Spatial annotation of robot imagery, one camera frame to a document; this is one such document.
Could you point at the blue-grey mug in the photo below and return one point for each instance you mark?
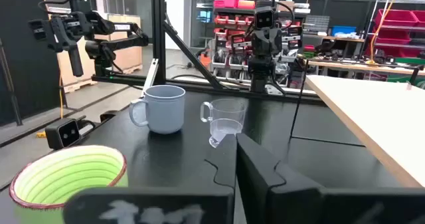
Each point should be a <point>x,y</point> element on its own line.
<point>166,111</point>

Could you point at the black aluminium frame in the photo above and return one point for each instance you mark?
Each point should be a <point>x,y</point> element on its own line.
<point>158,34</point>

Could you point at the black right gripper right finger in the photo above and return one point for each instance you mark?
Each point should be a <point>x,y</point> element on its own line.
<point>332,207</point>

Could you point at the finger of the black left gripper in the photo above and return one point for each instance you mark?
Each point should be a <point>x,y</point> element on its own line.
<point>295,38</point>
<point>237,42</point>

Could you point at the wooden workbench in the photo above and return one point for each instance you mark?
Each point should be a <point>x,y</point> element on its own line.
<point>365,67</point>

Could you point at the wooden crate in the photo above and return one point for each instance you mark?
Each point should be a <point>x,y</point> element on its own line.
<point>63,71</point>
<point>129,58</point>

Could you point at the blue storage bin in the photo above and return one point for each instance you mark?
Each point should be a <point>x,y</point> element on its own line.
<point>343,30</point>

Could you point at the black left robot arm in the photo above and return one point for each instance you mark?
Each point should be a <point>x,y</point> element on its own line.
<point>262,74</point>

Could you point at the wooden shelf with black legs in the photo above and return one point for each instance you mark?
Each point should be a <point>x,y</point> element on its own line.
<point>382,117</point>

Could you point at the black table-level camera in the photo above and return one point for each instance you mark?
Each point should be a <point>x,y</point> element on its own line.
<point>63,134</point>

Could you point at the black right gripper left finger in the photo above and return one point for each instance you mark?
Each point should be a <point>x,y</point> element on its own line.
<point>149,204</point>

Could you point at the green ribbed mug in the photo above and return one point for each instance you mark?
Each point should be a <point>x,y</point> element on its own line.
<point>66,174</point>

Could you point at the large pink storage bin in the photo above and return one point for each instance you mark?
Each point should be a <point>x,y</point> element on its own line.
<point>395,18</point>

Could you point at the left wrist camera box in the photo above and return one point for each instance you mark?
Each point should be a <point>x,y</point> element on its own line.
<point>264,18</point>

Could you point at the white flat bar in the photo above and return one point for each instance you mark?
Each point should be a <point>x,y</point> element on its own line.
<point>150,76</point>

